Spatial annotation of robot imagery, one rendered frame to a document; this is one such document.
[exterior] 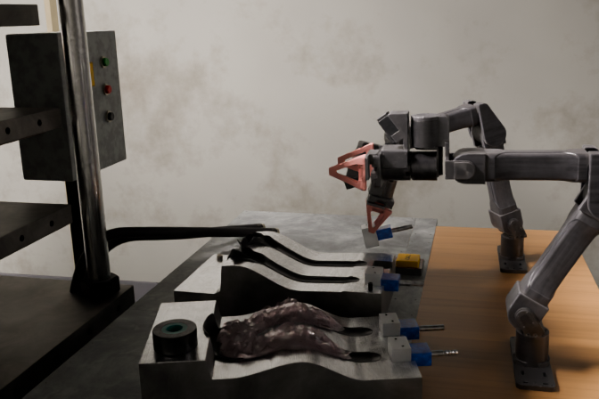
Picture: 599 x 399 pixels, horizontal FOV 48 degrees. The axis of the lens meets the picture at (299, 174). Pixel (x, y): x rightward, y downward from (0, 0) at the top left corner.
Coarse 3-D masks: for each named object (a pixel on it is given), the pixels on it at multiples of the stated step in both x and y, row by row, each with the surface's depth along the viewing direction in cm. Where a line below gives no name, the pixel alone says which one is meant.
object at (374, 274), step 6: (366, 270) 156; (372, 270) 156; (378, 270) 156; (366, 276) 155; (372, 276) 154; (378, 276) 154; (384, 276) 156; (390, 276) 156; (396, 276) 156; (366, 282) 155; (378, 282) 154; (384, 282) 154; (390, 282) 154; (396, 282) 154; (402, 282) 155; (408, 282) 155; (414, 282) 154; (420, 282) 154; (384, 288) 155; (390, 288) 154; (396, 288) 154
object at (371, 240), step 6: (366, 228) 178; (378, 228) 180; (384, 228) 179; (390, 228) 178; (396, 228) 180; (402, 228) 179; (408, 228) 179; (366, 234) 179; (372, 234) 178; (378, 234) 179; (384, 234) 178; (390, 234) 178; (366, 240) 179; (372, 240) 179; (378, 240) 180; (366, 246) 179; (372, 246) 179
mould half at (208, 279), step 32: (224, 256) 185; (288, 256) 170; (320, 256) 176; (352, 256) 174; (384, 256) 172; (192, 288) 164; (224, 288) 160; (256, 288) 157; (288, 288) 156; (320, 288) 155; (352, 288) 153
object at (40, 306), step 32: (0, 288) 188; (32, 288) 188; (64, 288) 187; (128, 288) 185; (0, 320) 168; (32, 320) 167; (64, 320) 167; (96, 320) 170; (0, 352) 151; (32, 352) 151; (64, 352) 157; (0, 384) 138; (32, 384) 145
